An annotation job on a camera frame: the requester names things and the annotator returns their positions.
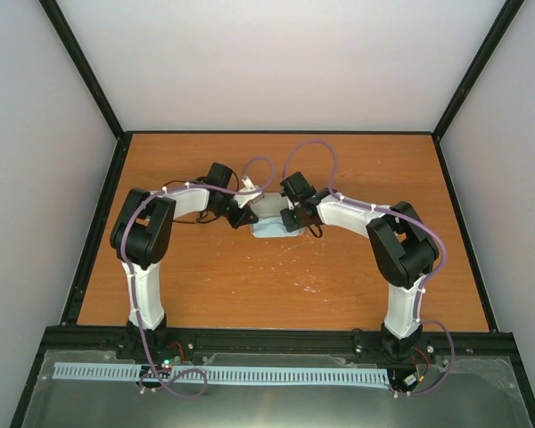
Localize light blue cleaning cloth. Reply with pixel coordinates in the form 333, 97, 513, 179
251, 218, 302, 239

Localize pink glasses case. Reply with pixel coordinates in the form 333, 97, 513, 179
250, 193, 288, 219

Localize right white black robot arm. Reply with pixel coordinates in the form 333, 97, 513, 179
280, 172, 440, 360

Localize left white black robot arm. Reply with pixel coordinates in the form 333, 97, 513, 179
110, 162, 262, 359

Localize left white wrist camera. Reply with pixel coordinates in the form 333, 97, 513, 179
234, 176, 264, 209

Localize black thin-frame sunglasses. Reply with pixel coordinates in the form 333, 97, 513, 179
162, 180, 213, 224

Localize light blue slotted cable duct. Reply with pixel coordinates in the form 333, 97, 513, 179
51, 362, 390, 389

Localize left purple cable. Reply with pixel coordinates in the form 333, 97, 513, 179
120, 157, 209, 399

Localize left black frame post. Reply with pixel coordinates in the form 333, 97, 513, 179
38, 0, 125, 142

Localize black frame post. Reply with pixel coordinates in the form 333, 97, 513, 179
38, 0, 125, 142
432, 0, 524, 144

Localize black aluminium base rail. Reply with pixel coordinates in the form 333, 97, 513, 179
42, 325, 516, 367

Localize right black frame post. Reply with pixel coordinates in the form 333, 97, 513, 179
432, 0, 524, 144

